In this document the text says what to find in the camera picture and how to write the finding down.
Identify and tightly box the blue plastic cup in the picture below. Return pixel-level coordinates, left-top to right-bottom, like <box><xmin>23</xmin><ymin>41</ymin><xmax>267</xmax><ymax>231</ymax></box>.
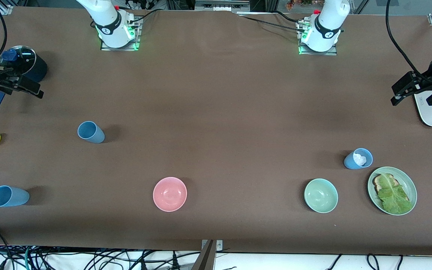
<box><xmin>77</xmin><ymin>121</ymin><xmax>105</xmax><ymax>144</ymax></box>
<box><xmin>343</xmin><ymin>148</ymin><xmax>374</xmax><ymax>170</ymax></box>
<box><xmin>0</xmin><ymin>185</ymin><xmax>30</xmax><ymax>207</ymax></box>

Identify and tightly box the dark blue saucepan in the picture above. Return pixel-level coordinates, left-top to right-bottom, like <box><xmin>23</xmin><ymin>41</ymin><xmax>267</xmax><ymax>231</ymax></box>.
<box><xmin>0</xmin><ymin>46</ymin><xmax>48</xmax><ymax>111</ymax></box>

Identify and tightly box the glass lid blue knob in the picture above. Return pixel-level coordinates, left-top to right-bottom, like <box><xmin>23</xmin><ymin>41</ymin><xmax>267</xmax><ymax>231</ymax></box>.
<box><xmin>0</xmin><ymin>45</ymin><xmax>37</xmax><ymax>76</ymax></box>

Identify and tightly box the pale green plate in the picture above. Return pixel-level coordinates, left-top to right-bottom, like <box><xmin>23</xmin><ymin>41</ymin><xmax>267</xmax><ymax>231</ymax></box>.
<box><xmin>367</xmin><ymin>166</ymin><xmax>418</xmax><ymax>216</ymax></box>

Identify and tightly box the toasted bread slice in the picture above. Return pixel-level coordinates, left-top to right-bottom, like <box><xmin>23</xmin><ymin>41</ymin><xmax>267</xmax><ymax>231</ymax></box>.
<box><xmin>372</xmin><ymin>173</ymin><xmax>411</xmax><ymax>203</ymax></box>

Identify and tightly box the green lettuce leaf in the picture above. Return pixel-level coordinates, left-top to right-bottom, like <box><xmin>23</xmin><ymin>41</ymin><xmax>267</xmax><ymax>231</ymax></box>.
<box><xmin>378</xmin><ymin>174</ymin><xmax>413</xmax><ymax>215</ymax></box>

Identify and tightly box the pale green bowl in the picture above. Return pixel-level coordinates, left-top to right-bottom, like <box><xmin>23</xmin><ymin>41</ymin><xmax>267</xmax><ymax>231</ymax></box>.
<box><xmin>304</xmin><ymin>178</ymin><xmax>339</xmax><ymax>214</ymax></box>

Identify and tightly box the pink bowl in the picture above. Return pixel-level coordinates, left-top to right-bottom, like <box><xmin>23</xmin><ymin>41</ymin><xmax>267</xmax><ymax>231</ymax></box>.
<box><xmin>153</xmin><ymin>177</ymin><xmax>188</xmax><ymax>212</ymax></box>

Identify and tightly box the dark stand leg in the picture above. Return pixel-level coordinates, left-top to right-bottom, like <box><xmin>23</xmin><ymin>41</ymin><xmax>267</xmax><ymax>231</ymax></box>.
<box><xmin>191</xmin><ymin>240</ymin><xmax>217</xmax><ymax>270</ymax></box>

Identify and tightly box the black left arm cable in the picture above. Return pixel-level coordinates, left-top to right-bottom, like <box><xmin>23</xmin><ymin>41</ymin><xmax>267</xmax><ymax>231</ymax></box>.
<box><xmin>385</xmin><ymin>0</ymin><xmax>423</xmax><ymax>75</ymax></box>

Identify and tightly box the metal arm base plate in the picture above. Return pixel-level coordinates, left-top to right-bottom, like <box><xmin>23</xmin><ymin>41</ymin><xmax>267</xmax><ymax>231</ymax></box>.
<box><xmin>297</xmin><ymin>19</ymin><xmax>338</xmax><ymax>56</ymax></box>
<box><xmin>100</xmin><ymin>16</ymin><xmax>141</xmax><ymax>51</ymax></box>

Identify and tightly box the black base cable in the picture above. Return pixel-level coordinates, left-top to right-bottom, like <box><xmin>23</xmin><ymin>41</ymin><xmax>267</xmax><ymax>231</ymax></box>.
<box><xmin>237</xmin><ymin>13</ymin><xmax>305</xmax><ymax>33</ymax></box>
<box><xmin>270</xmin><ymin>10</ymin><xmax>307</xmax><ymax>25</ymax></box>
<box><xmin>129</xmin><ymin>9</ymin><xmax>165</xmax><ymax>24</ymax></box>

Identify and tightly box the black looped floor cable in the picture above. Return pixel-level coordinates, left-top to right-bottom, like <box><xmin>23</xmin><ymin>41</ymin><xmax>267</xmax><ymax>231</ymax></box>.
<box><xmin>366</xmin><ymin>253</ymin><xmax>380</xmax><ymax>270</ymax></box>

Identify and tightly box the grey metal frame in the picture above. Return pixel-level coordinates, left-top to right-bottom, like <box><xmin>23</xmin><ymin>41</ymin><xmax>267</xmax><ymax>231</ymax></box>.
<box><xmin>195</xmin><ymin>0</ymin><xmax>251</xmax><ymax>12</ymax></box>

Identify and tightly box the metal table bracket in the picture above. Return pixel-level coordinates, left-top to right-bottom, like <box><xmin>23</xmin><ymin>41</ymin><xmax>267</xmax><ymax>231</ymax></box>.
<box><xmin>201</xmin><ymin>239</ymin><xmax>224</xmax><ymax>253</ymax></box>

